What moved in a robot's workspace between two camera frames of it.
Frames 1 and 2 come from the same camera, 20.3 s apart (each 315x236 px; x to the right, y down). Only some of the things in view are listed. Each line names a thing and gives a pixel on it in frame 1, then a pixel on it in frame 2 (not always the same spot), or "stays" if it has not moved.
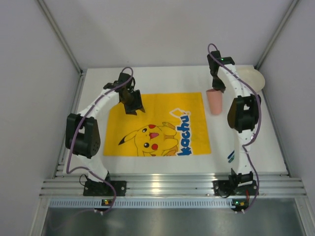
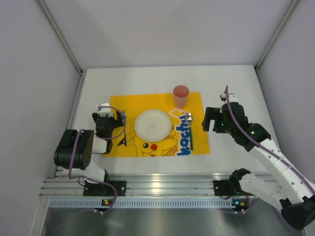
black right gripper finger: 215,87 to 205,124
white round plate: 251,76 to 152,125
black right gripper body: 218,83 to 209,118
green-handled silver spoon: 231,159 to 190,119
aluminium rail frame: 176,191 stays
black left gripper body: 133,103 to 117,120
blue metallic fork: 229,157 to 123,115
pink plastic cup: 215,98 to 181,93
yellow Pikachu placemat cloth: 173,124 stays
